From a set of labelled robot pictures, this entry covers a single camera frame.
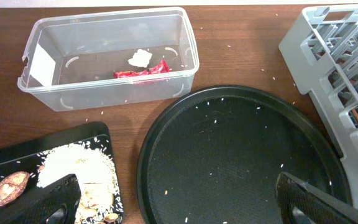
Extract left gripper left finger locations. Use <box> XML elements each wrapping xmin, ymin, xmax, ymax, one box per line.
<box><xmin>0</xmin><ymin>174</ymin><xmax>81</xmax><ymax>224</ymax></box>

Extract white tissue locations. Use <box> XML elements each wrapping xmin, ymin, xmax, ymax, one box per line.
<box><xmin>128</xmin><ymin>49</ymin><xmax>152</xmax><ymax>68</ymax></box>

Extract grey dishwasher rack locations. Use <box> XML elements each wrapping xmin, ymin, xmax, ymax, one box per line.
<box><xmin>279</xmin><ymin>4</ymin><xmax>358</xmax><ymax>209</ymax></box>

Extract rice pile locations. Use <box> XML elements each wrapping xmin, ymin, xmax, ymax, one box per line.
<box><xmin>37</xmin><ymin>141</ymin><xmax>119</xmax><ymax>194</ymax></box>

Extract red snack wrapper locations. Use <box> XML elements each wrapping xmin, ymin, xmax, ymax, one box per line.
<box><xmin>112</xmin><ymin>60</ymin><xmax>170</xmax><ymax>78</ymax></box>

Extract clear plastic bin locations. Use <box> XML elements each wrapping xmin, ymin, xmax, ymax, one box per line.
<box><xmin>17</xmin><ymin>7</ymin><xmax>200</xmax><ymax>111</ymax></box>

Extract black rectangular tray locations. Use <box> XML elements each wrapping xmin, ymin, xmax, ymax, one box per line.
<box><xmin>0</xmin><ymin>122</ymin><xmax>124</xmax><ymax>223</ymax></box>

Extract brown nut shell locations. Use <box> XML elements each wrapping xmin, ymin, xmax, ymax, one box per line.
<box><xmin>0</xmin><ymin>171</ymin><xmax>30</xmax><ymax>207</ymax></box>

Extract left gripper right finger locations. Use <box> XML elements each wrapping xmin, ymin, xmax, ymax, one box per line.
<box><xmin>275</xmin><ymin>172</ymin><xmax>358</xmax><ymax>223</ymax></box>

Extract black round tray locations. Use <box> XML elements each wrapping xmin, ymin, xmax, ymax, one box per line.
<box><xmin>137</xmin><ymin>85</ymin><xmax>352</xmax><ymax>223</ymax></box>

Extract peanut shells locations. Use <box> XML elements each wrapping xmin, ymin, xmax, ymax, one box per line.
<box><xmin>75</xmin><ymin>183</ymin><xmax>119</xmax><ymax>224</ymax></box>

